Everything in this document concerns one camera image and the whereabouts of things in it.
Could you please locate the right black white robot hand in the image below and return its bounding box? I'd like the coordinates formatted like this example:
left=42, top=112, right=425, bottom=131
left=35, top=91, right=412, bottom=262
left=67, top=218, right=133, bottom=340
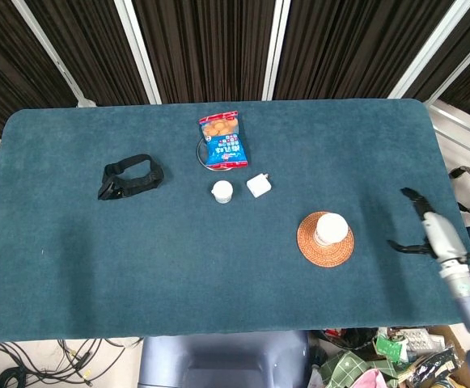
left=387, top=187, right=469, bottom=262

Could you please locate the white paper cup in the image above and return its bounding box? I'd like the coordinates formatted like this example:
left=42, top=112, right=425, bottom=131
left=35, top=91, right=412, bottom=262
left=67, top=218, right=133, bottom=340
left=314, top=213, right=349, bottom=247

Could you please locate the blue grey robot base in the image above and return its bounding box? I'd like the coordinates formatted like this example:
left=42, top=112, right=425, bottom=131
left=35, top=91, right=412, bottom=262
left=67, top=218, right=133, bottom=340
left=138, top=330, right=312, bottom=388

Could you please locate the round woven orange coaster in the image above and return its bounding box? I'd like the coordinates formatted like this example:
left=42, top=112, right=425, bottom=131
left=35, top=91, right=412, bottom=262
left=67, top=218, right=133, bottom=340
left=296, top=211, right=356, bottom=268

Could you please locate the green packet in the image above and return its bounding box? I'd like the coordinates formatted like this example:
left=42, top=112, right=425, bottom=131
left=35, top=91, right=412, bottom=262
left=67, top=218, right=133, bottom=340
left=374, top=334, right=408, bottom=364

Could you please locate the black patterned bag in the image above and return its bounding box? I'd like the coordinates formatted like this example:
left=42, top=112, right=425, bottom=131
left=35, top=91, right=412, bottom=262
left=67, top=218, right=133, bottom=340
left=410, top=346, right=460, bottom=386

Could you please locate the pink cloth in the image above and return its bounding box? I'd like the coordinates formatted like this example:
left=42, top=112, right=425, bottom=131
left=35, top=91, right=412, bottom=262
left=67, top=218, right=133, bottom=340
left=349, top=369, right=394, bottom=388

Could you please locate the green checked cloth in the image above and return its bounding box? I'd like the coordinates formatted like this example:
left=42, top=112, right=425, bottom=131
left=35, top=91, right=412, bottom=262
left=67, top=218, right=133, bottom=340
left=318, top=350, right=401, bottom=388

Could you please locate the white power adapter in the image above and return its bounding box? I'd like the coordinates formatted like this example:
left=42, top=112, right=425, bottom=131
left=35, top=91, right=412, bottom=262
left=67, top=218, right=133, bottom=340
left=246, top=172, right=273, bottom=200

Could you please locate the dark brown pleated curtain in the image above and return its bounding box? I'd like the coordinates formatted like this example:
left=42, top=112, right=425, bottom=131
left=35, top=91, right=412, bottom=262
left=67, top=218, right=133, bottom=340
left=0, top=0, right=78, bottom=138
left=414, top=0, right=470, bottom=116
left=23, top=0, right=151, bottom=108
left=132, top=0, right=278, bottom=104
left=273, top=0, right=456, bottom=102

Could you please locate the small white lidded jar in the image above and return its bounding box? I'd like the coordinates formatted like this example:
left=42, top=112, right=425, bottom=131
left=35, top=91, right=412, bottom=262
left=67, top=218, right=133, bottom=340
left=211, top=179, right=235, bottom=205

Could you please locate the blue red snack bag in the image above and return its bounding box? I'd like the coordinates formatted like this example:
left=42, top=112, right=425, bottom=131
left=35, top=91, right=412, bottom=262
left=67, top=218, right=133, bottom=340
left=198, top=111, right=250, bottom=170

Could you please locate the teal tablecloth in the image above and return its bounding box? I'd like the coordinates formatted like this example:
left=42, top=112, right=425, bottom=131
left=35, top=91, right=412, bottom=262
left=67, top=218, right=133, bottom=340
left=0, top=99, right=470, bottom=345

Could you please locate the white frame post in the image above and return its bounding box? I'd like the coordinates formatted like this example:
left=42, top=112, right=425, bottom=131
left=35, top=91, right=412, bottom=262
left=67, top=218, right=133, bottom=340
left=260, top=0, right=293, bottom=102
left=387, top=0, right=470, bottom=100
left=11, top=0, right=96, bottom=108
left=112, top=0, right=163, bottom=106

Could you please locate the black strap harness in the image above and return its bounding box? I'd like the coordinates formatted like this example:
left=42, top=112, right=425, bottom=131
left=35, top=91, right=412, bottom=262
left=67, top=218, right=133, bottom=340
left=97, top=154, right=165, bottom=201

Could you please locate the black floor cable tangle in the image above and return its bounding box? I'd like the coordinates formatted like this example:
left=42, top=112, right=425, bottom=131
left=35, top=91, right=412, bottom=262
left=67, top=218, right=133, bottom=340
left=0, top=337, right=145, bottom=388

